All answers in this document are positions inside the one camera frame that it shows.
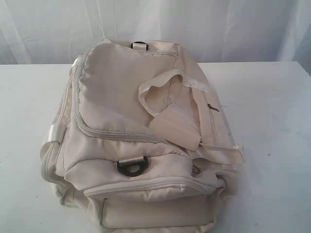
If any cream fabric duffel bag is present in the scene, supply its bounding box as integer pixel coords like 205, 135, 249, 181
40, 39, 244, 233

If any white backdrop curtain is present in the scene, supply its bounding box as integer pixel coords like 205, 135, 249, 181
0, 0, 311, 68

